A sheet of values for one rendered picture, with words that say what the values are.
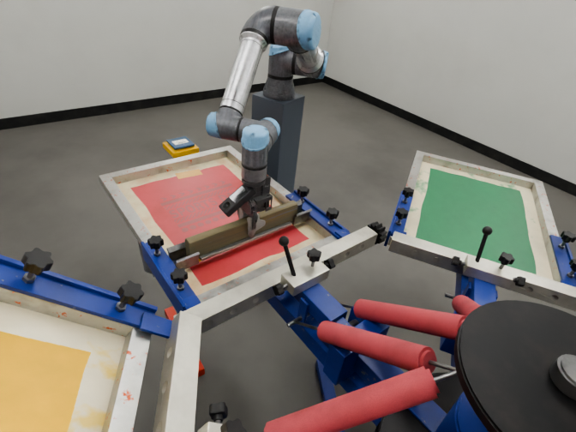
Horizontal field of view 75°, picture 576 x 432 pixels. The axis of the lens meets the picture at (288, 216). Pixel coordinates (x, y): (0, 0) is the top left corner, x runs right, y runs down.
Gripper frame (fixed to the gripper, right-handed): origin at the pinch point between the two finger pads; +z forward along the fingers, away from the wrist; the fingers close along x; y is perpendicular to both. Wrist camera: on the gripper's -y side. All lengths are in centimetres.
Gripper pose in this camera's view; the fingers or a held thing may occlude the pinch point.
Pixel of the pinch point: (245, 231)
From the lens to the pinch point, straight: 123.4
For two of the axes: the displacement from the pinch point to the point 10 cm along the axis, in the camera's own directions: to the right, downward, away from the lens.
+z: -0.9, 8.0, 5.9
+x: -6.0, -5.1, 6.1
